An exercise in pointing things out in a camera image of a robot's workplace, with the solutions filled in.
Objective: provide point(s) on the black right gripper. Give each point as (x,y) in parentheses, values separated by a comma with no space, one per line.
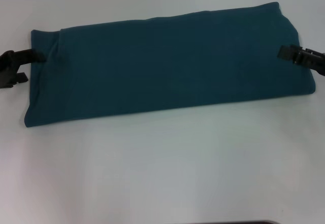
(318,64)

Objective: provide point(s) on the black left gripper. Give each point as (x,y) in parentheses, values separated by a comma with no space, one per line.
(7,69)

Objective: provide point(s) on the teal t-shirt with beige print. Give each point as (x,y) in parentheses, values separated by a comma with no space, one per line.
(165,69)

